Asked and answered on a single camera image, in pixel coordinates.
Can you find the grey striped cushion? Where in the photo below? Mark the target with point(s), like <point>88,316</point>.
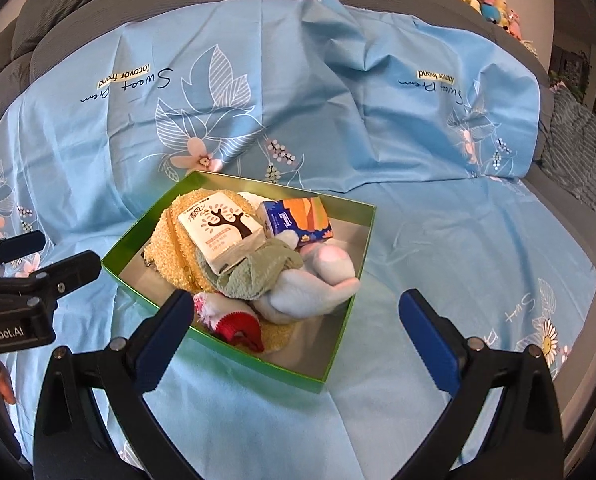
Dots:
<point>577,145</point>

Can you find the red white sock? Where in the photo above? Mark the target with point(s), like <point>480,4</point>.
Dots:
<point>238,327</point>

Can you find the blue floral bed sheet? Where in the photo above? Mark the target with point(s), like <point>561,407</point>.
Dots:
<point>377,135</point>

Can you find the white tree print tissue pack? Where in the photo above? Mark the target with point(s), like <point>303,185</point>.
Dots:
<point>218,230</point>

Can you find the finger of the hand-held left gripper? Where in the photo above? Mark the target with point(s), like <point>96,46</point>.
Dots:
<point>18,247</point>
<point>68,277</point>

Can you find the blue orange tissue pack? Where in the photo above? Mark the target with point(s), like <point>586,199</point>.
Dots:
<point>298,217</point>

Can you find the grey sofa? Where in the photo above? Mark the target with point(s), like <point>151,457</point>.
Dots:
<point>128,5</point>

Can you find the person's left hand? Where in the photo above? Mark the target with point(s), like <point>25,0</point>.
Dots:
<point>5,385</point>

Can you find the green cardboard box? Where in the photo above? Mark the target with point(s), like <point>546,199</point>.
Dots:
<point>258,365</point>

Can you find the yellow fluffy cloth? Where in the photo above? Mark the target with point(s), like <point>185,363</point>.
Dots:
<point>170,245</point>

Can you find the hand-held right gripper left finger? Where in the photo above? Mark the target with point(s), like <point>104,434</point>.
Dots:
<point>165,340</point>

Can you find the light blue pink sock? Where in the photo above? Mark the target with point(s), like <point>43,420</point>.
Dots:
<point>298,300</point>

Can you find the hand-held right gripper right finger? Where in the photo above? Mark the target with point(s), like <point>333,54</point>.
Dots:
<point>427,345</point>

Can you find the pile of plush toys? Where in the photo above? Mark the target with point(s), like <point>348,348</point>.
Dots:
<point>482,0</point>

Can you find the green towel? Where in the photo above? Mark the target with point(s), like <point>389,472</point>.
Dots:
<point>258,270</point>

